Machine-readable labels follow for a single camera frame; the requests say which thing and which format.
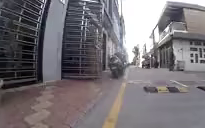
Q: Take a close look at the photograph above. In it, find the grey asphalt road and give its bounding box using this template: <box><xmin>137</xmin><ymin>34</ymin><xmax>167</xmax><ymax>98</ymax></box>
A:
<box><xmin>73</xmin><ymin>65</ymin><xmax>205</xmax><ymax>128</ymax></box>

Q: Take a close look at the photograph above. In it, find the pale building with balcony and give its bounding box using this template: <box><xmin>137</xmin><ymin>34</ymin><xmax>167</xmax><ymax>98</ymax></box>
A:
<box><xmin>149</xmin><ymin>0</ymin><xmax>205</xmax><ymax>73</ymax></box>

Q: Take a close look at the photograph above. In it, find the vehicle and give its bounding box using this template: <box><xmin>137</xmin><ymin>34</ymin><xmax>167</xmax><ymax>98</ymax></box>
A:
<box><xmin>141</xmin><ymin>58</ymin><xmax>152</xmax><ymax>69</ymax></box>

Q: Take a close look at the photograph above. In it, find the tree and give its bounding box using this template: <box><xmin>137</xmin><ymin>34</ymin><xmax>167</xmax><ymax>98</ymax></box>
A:
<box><xmin>131</xmin><ymin>44</ymin><xmax>141</xmax><ymax>66</ymax></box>

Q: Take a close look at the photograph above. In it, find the parked scooter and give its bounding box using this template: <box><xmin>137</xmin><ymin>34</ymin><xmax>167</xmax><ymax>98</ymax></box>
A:
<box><xmin>108</xmin><ymin>53</ymin><xmax>128</xmax><ymax>80</ymax></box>

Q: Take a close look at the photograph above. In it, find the yellow black speed bump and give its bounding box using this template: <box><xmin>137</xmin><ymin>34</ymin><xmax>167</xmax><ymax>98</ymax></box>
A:
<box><xmin>143</xmin><ymin>85</ymin><xmax>205</xmax><ymax>94</ymax></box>

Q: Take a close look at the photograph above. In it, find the building with metal grilles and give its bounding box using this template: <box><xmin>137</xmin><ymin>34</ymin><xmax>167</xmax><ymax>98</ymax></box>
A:
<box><xmin>0</xmin><ymin>0</ymin><xmax>129</xmax><ymax>89</ymax></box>

